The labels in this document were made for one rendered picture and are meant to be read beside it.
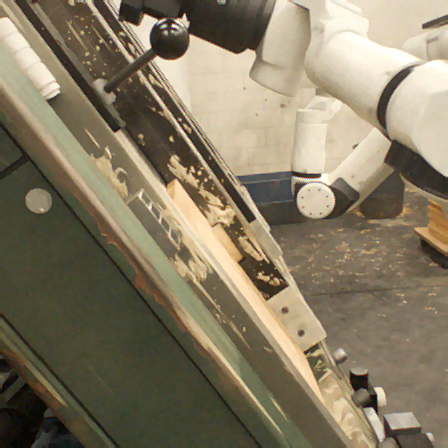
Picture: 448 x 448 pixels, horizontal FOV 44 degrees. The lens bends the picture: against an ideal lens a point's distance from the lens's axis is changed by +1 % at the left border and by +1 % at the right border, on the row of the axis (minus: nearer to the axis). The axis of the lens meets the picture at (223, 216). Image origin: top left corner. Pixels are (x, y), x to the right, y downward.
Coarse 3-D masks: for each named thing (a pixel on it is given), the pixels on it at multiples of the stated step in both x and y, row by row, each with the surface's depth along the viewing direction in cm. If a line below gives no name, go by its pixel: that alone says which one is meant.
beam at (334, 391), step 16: (288, 272) 163; (304, 352) 105; (320, 352) 102; (320, 368) 97; (320, 384) 94; (336, 384) 91; (336, 400) 88; (336, 416) 85; (352, 416) 83; (352, 432) 80; (368, 432) 88
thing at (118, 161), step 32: (0, 0) 53; (32, 32) 54; (64, 96) 55; (96, 128) 56; (96, 160) 57; (128, 160) 57; (128, 192) 58; (160, 192) 60; (192, 256) 60; (192, 288) 61; (224, 288) 61; (224, 320) 62; (256, 320) 64; (256, 352) 64; (288, 384) 65; (320, 416) 66
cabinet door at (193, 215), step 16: (176, 192) 85; (192, 208) 90; (192, 224) 80; (208, 224) 96; (208, 240) 86; (224, 256) 91; (240, 272) 94; (240, 288) 86; (256, 288) 100; (256, 304) 90; (272, 320) 95; (288, 336) 99; (288, 352) 89; (304, 368) 92
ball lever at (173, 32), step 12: (156, 24) 51; (168, 24) 50; (180, 24) 51; (156, 36) 51; (168, 36) 50; (180, 36) 51; (156, 48) 51; (168, 48) 51; (180, 48) 51; (144, 60) 54; (168, 60) 52; (120, 72) 56; (132, 72) 55; (96, 84) 57; (108, 84) 57; (120, 84) 56; (108, 96) 57
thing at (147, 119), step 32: (64, 0) 87; (64, 32) 88; (96, 32) 88; (96, 64) 89; (128, 64) 90; (128, 96) 91; (128, 128) 92; (160, 128) 92; (160, 160) 94; (192, 160) 94; (192, 192) 95; (224, 192) 96; (224, 224) 97; (256, 256) 99; (288, 288) 101; (288, 320) 102
